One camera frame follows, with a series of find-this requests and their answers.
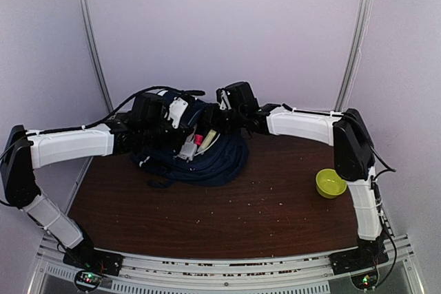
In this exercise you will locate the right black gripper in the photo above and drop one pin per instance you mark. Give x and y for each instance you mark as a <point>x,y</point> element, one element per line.
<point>211,120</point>

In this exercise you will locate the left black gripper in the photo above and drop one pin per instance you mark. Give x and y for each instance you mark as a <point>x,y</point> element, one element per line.
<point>185,131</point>

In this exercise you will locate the yellow highlighter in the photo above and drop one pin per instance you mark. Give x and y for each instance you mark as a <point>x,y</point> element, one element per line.
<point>208,139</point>

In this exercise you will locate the pink black highlighter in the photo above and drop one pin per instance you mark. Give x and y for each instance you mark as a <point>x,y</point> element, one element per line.
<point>198,139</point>

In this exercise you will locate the navy blue student backpack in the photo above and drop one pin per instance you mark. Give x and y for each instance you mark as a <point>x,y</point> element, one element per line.
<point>218,164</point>

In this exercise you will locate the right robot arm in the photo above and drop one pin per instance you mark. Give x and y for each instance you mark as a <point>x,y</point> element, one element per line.
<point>354,153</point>

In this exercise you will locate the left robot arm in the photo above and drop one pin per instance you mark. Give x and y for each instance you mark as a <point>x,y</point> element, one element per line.
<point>28,150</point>

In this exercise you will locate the lime green plastic bowl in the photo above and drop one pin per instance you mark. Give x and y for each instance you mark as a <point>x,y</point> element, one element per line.
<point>329,184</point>

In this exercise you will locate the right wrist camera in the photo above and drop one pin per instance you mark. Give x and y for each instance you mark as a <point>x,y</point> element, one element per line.
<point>222,99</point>

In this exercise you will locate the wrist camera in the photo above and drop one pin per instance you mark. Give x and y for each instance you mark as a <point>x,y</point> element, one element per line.
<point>176,110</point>
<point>222,99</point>

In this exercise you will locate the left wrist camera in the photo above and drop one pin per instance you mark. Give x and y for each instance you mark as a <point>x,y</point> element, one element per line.
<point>176,110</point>

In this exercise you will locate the right aluminium frame post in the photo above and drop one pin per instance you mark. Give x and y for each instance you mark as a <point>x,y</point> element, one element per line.
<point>354,57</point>

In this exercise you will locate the aluminium frame post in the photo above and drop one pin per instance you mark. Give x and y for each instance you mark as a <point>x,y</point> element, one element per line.
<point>354,57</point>
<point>94,54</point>

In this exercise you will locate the front aluminium rail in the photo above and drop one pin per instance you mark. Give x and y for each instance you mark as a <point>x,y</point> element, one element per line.
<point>311,273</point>

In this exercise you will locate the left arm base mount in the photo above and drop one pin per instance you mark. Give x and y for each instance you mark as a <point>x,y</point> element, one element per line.
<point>91,275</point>

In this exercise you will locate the left aluminium frame post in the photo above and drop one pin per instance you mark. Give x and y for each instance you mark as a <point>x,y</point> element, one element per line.
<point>94,54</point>

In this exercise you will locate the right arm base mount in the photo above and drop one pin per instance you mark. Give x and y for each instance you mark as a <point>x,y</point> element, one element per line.
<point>362,267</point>

